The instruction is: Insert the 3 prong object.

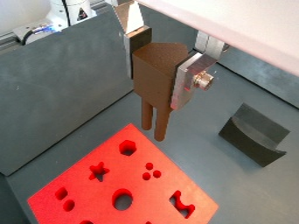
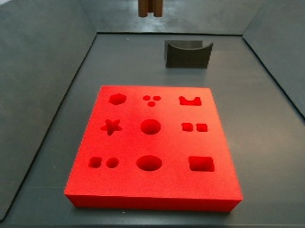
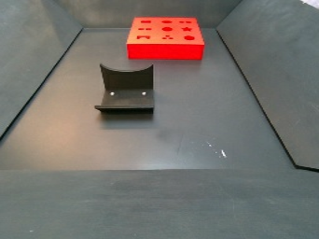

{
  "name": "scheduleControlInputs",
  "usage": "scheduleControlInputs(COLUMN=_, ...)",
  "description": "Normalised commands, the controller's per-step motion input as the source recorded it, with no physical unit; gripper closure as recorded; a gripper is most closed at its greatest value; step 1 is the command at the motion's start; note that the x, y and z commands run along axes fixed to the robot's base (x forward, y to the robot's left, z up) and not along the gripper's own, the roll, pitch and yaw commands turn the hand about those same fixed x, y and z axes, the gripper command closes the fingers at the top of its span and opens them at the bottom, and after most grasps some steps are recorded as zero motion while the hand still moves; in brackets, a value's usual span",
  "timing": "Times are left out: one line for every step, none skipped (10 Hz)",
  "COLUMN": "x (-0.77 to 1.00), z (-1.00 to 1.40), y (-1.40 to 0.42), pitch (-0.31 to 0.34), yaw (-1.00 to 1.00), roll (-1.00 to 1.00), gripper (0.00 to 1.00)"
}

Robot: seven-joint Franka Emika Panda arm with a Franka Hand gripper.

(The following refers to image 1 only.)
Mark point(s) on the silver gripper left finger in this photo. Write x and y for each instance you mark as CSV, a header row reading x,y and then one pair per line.
x,y
138,33

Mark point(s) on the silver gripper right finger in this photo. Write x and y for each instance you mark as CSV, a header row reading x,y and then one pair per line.
x,y
192,71

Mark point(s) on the brown three prong peg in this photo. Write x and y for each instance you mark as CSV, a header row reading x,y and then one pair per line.
x,y
155,62

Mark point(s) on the black curved holder stand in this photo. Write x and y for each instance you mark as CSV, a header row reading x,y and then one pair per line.
x,y
255,135

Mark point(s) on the red shape sorter block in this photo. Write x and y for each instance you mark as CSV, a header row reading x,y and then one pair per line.
x,y
126,183

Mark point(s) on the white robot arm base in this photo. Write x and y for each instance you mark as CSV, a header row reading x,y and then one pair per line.
x,y
65,13

